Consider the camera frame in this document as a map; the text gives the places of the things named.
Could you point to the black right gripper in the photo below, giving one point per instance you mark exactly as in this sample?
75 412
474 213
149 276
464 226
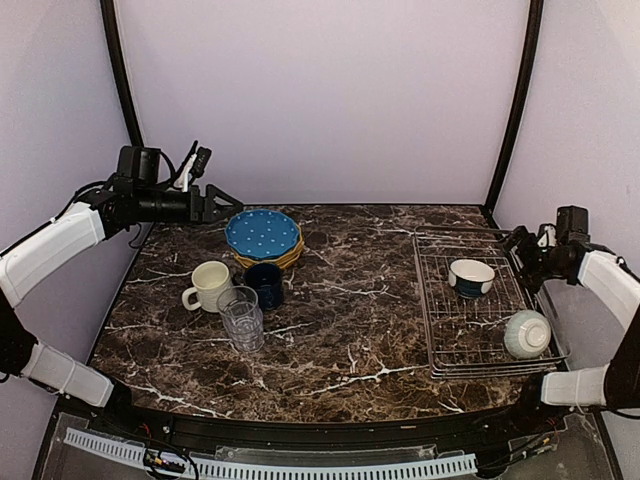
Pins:
532 280

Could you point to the dark blue mug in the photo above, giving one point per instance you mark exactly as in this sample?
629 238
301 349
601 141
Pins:
266 279

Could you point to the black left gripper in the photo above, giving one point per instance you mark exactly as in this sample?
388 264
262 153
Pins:
207 210

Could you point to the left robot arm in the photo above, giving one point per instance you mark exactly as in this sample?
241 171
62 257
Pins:
96 213

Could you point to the yellow polka dot plate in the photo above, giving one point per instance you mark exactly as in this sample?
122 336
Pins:
282 262
298 248

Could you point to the cream white mug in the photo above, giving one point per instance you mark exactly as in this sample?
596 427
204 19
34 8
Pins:
209 280

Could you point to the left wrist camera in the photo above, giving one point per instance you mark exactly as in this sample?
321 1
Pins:
151 168

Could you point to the pale green ribbed bowl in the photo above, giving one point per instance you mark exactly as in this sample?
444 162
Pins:
527 335

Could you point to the black frame post right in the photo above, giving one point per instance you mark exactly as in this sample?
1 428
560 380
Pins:
516 112

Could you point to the metal wire dish rack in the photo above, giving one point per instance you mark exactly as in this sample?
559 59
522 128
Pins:
465 337

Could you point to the small circuit board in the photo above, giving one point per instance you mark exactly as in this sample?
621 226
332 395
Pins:
156 463

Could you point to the teal and white mug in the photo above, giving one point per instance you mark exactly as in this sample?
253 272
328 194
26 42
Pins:
470 278

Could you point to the clear acrylic tray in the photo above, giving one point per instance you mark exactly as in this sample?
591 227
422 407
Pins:
559 349

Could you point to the black front rail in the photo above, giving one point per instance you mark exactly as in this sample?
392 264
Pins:
473 431

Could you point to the white slotted cable duct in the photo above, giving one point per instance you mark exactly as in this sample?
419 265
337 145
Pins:
246 463

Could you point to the blue polka dot plate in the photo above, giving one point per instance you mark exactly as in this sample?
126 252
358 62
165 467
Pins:
262 234

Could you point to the black frame post left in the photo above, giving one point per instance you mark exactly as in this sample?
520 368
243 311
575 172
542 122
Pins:
119 71

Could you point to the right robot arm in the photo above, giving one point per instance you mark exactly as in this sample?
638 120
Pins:
601 321

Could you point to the clear glass cup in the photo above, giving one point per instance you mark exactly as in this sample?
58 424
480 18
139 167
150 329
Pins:
246 332
238 301

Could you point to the black frame post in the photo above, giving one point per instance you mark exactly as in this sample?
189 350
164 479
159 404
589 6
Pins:
119 71
516 112

